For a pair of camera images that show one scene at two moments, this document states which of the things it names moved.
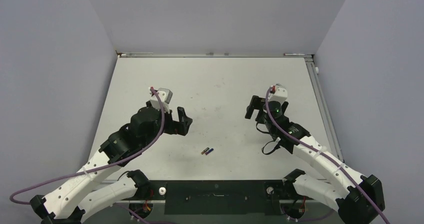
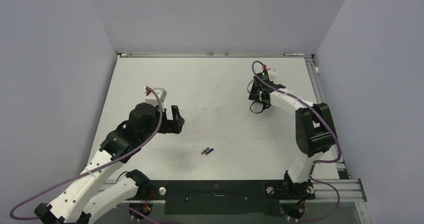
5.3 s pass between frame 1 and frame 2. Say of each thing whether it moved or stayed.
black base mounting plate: stayed
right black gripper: moved
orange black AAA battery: stayed
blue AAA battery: stayed
